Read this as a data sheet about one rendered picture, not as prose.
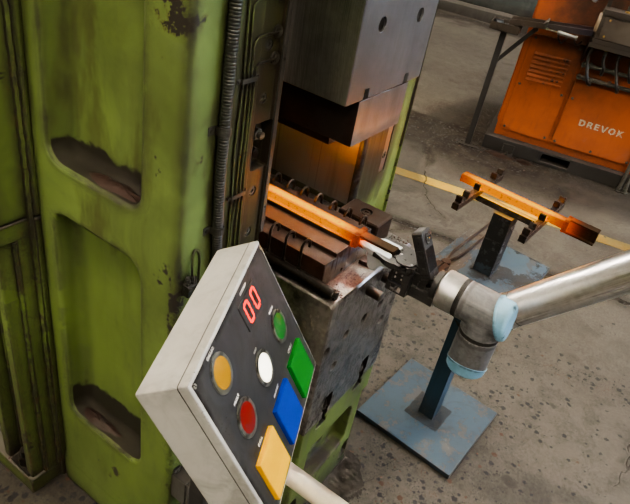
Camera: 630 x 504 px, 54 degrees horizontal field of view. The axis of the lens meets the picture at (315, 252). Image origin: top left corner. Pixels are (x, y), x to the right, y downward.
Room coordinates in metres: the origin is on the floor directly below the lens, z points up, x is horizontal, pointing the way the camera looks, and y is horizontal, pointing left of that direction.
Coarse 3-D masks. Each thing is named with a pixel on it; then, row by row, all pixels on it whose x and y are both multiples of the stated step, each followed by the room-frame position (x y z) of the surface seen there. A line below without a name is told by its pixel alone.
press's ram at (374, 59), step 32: (320, 0) 1.12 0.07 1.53; (352, 0) 1.09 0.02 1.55; (384, 0) 1.14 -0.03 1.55; (416, 0) 1.25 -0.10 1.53; (320, 32) 1.12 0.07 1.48; (352, 32) 1.09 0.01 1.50; (384, 32) 1.16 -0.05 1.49; (416, 32) 1.28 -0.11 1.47; (288, 64) 1.15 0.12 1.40; (320, 64) 1.11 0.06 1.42; (352, 64) 1.08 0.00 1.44; (384, 64) 1.18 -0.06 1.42; (416, 64) 1.31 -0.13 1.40; (320, 96) 1.11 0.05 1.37; (352, 96) 1.10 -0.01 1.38
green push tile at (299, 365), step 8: (296, 344) 0.79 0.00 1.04; (296, 352) 0.77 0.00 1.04; (304, 352) 0.80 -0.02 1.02; (288, 360) 0.75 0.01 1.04; (296, 360) 0.76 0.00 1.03; (304, 360) 0.79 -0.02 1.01; (288, 368) 0.74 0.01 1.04; (296, 368) 0.75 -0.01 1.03; (304, 368) 0.77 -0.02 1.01; (312, 368) 0.80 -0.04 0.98; (296, 376) 0.74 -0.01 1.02; (304, 376) 0.76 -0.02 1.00; (296, 384) 0.73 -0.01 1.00; (304, 384) 0.75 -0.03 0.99; (304, 392) 0.74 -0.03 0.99
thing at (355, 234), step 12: (276, 192) 1.34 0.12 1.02; (288, 204) 1.31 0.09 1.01; (300, 204) 1.31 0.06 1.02; (312, 216) 1.28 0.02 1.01; (324, 216) 1.27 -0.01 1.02; (336, 228) 1.24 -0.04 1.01; (348, 228) 1.24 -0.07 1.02; (360, 240) 1.22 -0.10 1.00; (372, 240) 1.20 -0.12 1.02; (384, 240) 1.21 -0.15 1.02
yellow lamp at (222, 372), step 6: (216, 360) 0.58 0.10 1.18; (222, 360) 0.59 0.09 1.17; (216, 366) 0.57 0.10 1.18; (222, 366) 0.58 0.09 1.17; (228, 366) 0.60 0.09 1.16; (216, 372) 0.57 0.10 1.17; (222, 372) 0.58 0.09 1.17; (228, 372) 0.59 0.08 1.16; (216, 378) 0.56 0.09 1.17; (222, 378) 0.57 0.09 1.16; (228, 378) 0.58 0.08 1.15; (222, 384) 0.56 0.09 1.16; (228, 384) 0.58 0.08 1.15
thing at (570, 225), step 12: (468, 180) 1.73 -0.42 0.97; (480, 180) 1.72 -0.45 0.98; (492, 192) 1.68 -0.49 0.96; (504, 192) 1.67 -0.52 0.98; (516, 204) 1.64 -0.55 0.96; (528, 204) 1.63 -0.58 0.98; (552, 216) 1.58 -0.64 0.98; (564, 216) 1.59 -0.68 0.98; (564, 228) 1.55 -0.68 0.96; (576, 228) 1.55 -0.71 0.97; (588, 228) 1.53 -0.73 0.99; (588, 240) 1.53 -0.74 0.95
